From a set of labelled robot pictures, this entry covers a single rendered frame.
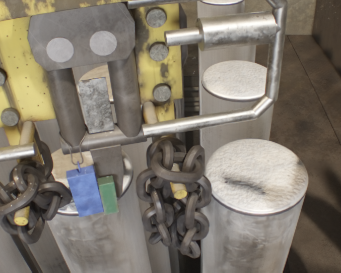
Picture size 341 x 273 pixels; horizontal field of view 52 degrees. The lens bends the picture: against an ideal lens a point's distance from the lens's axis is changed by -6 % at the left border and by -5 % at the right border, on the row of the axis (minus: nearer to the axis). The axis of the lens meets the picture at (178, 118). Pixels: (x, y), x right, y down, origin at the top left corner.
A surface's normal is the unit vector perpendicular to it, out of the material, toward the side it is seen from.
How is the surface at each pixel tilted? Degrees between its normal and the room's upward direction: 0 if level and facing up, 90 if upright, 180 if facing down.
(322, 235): 0
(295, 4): 90
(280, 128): 0
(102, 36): 90
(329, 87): 0
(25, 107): 90
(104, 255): 90
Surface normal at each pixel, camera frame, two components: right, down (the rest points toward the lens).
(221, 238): -0.68, 0.46
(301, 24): -0.04, 0.59
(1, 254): 0.96, 0.12
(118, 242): 0.62, 0.44
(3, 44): 0.21, 0.57
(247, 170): -0.08, -0.80
